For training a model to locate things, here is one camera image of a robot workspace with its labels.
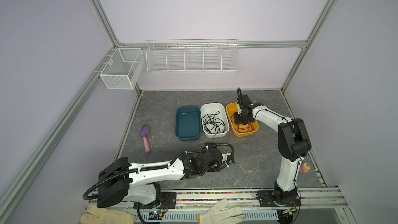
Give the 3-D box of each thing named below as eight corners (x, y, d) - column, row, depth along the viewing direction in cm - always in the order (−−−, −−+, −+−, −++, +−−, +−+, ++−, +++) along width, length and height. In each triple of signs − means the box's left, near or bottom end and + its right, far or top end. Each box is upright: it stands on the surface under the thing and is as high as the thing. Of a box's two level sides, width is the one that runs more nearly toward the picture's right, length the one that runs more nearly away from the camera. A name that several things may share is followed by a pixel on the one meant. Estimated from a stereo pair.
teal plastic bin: (174, 140, 96) (172, 136, 91) (178, 111, 111) (176, 106, 106) (201, 140, 96) (200, 136, 91) (201, 111, 111) (201, 106, 106)
